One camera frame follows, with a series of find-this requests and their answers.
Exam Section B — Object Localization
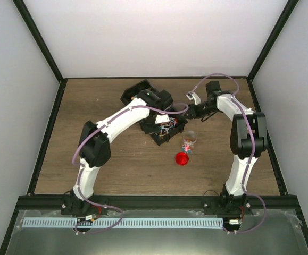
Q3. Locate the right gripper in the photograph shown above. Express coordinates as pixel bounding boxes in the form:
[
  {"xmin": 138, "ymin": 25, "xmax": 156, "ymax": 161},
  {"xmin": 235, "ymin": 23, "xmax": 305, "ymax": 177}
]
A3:
[{"xmin": 179, "ymin": 101, "xmax": 219, "ymax": 120}]

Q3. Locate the black candy tray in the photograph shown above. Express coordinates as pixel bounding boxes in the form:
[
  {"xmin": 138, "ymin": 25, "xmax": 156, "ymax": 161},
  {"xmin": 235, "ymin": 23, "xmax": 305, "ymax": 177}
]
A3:
[{"xmin": 120, "ymin": 79, "xmax": 188, "ymax": 146}]

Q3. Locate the clear plastic jar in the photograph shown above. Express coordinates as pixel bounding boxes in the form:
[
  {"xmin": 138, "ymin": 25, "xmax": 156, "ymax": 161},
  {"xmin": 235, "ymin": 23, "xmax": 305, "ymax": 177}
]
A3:
[{"xmin": 181, "ymin": 131, "xmax": 197, "ymax": 154}]

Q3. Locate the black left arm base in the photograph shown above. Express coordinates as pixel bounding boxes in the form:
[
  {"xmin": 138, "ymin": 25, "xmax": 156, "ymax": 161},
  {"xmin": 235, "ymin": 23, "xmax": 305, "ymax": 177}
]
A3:
[{"xmin": 61, "ymin": 190, "xmax": 108, "ymax": 216}]

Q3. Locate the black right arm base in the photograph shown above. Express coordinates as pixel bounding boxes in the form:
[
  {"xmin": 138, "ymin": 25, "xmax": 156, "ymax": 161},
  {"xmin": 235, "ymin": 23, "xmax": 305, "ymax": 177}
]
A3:
[{"xmin": 202, "ymin": 185, "xmax": 252, "ymax": 215}]

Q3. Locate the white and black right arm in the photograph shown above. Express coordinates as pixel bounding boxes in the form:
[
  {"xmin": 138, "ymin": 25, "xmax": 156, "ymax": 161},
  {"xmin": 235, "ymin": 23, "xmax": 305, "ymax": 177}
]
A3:
[{"xmin": 185, "ymin": 81, "xmax": 268, "ymax": 214}]

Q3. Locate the red jar lid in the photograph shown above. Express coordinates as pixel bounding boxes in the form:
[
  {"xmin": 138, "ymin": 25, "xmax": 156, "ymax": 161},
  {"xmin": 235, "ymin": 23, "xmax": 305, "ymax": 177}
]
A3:
[{"xmin": 175, "ymin": 152, "xmax": 189, "ymax": 166}]

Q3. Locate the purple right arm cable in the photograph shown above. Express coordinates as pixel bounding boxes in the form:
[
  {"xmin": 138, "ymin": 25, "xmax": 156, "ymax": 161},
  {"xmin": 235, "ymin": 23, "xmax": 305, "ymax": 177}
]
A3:
[{"xmin": 192, "ymin": 73, "xmax": 268, "ymax": 236}]

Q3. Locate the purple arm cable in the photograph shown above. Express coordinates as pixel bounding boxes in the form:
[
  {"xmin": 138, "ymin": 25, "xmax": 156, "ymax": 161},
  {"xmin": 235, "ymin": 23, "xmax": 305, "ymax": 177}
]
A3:
[
  {"xmin": 192, "ymin": 73, "xmax": 268, "ymax": 236},
  {"xmin": 72, "ymin": 103, "xmax": 189, "ymax": 236}
]

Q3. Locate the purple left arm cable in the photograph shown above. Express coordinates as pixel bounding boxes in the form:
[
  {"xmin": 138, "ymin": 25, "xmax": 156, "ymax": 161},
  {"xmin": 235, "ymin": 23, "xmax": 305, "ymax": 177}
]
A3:
[{"xmin": 72, "ymin": 103, "xmax": 189, "ymax": 236}]

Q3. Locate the light blue slotted cable duct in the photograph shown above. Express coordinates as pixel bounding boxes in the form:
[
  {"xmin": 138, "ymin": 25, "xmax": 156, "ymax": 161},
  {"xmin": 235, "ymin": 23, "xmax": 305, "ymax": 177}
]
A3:
[{"xmin": 22, "ymin": 217, "xmax": 223, "ymax": 229}]

